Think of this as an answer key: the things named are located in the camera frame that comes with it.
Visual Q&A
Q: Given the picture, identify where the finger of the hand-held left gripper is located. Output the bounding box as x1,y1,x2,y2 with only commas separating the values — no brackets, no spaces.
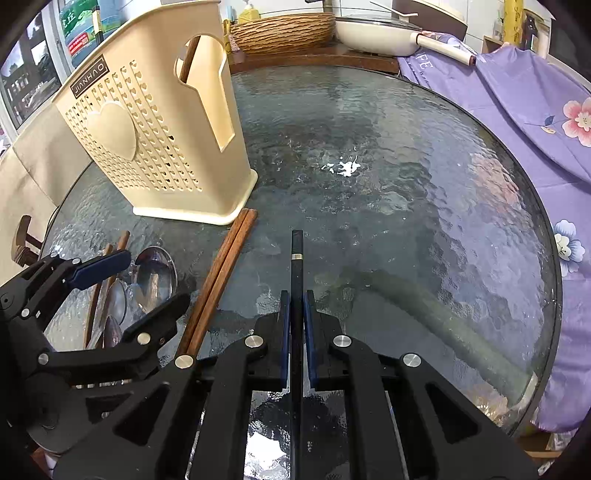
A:
28,293,191,386
0,249,133,335

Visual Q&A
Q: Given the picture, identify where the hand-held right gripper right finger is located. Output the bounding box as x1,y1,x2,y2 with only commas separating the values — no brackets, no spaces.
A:
302,290,541,480

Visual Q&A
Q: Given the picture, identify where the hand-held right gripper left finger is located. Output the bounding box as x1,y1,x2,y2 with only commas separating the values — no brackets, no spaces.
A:
53,290,293,480

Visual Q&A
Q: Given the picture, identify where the cream perforated utensil holder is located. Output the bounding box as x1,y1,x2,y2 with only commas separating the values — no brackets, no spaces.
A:
54,0,258,226

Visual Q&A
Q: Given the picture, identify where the wooden chair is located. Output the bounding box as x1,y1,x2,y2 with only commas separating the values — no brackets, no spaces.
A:
13,215,43,268

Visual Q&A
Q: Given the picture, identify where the beige cloth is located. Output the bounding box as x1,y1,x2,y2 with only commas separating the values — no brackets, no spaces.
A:
0,108,93,287

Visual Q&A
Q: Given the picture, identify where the sliding glass window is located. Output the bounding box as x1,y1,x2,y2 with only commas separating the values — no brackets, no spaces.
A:
0,9,70,130

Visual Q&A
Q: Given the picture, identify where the blue water jug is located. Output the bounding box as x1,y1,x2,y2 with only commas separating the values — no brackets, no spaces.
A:
58,0,116,70

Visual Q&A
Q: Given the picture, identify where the wooden side table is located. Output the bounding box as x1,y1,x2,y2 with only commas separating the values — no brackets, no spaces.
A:
229,42,400,75

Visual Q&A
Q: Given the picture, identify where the woven wicker basket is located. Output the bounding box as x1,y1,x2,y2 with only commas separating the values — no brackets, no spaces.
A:
229,12,336,54

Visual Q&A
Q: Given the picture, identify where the white frying pan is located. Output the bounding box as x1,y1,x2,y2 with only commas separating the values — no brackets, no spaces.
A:
335,16,476,68

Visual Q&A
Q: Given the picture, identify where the purple floral cloth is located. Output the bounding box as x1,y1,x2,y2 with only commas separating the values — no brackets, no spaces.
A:
397,30,591,432

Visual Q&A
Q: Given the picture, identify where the brown white rice cooker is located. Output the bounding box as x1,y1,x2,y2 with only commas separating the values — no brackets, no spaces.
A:
397,0,467,19

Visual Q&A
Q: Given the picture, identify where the yellow roll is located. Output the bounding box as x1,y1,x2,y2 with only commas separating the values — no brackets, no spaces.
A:
505,0,520,44

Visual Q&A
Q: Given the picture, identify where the white microwave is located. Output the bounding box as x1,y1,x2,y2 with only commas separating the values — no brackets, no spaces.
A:
551,18,591,79

